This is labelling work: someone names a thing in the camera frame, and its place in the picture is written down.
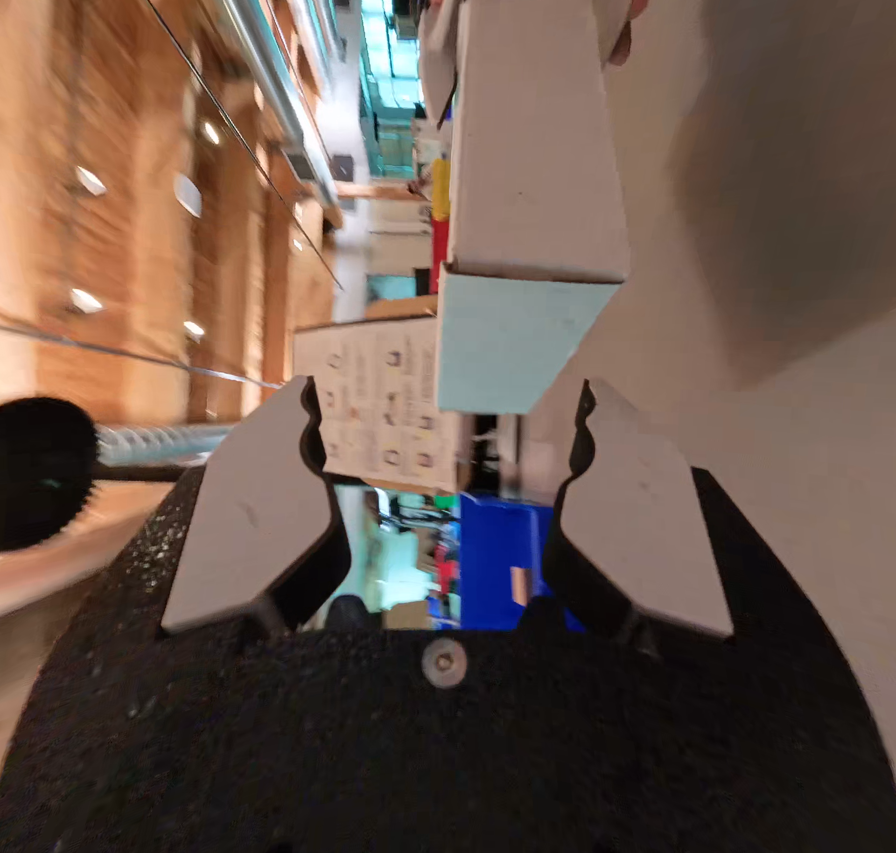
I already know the instruction sheet board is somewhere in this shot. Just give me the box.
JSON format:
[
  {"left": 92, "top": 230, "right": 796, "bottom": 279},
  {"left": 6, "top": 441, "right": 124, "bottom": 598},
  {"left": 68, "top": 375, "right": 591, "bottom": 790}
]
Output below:
[{"left": 293, "top": 314, "right": 476, "bottom": 496}]

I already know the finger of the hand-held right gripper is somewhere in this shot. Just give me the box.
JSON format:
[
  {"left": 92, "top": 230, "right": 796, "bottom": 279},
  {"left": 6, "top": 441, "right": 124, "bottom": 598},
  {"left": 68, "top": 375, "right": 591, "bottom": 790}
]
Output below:
[
  {"left": 419, "top": 0, "right": 491, "bottom": 126},
  {"left": 568, "top": 0, "right": 635, "bottom": 71}
]

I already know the white cardboard box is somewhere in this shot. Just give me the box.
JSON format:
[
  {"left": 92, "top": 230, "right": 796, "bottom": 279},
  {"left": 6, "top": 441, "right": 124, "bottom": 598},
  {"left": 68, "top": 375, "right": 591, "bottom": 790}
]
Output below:
[{"left": 434, "top": 0, "right": 631, "bottom": 416}]

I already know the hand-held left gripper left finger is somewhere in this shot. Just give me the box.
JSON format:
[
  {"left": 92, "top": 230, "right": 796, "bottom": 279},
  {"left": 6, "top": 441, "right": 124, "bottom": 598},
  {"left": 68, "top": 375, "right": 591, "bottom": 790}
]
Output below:
[{"left": 161, "top": 375, "right": 352, "bottom": 633}]

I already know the silver air duct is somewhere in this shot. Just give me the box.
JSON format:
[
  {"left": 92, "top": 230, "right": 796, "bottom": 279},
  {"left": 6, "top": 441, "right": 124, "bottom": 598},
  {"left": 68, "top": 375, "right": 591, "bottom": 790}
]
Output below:
[{"left": 94, "top": 422, "right": 235, "bottom": 465}]

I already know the blue plastic bin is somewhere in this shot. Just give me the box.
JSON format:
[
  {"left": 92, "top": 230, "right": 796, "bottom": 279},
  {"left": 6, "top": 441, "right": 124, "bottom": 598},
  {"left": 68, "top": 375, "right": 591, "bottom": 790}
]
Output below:
[{"left": 457, "top": 492, "right": 588, "bottom": 633}]

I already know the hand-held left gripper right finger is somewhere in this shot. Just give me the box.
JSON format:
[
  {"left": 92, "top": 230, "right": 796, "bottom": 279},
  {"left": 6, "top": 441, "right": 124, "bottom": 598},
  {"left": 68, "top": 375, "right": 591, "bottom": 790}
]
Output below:
[{"left": 545, "top": 378, "right": 735, "bottom": 643}]

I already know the red shelf bin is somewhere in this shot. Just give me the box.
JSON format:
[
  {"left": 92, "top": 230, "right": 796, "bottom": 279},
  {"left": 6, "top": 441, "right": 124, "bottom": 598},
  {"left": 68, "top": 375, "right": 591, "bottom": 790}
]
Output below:
[{"left": 430, "top": 216, "right": 453, "bottom": 295}]

